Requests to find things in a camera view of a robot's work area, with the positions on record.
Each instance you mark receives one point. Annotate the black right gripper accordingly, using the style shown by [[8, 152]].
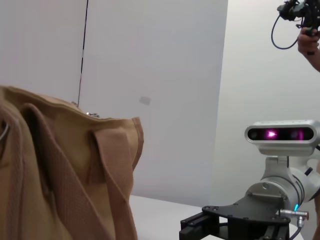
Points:
[[245, 215]]

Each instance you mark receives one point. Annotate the khaki canvas food bag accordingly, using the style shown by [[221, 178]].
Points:
[[62, 175]]

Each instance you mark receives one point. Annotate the silver metal zipper pull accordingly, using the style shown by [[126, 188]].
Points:
[[92, 114]]

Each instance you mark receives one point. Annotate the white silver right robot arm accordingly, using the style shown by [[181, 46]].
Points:
[[287, 185]]

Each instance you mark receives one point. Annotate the person's bare forearm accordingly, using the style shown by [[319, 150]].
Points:
[[315, 60]]

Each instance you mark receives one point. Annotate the person's bare hand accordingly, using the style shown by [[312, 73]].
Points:
[[307, 40]]

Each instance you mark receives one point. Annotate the black handheld teleoperation controller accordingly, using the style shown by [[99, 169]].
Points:
[[300, 12]]

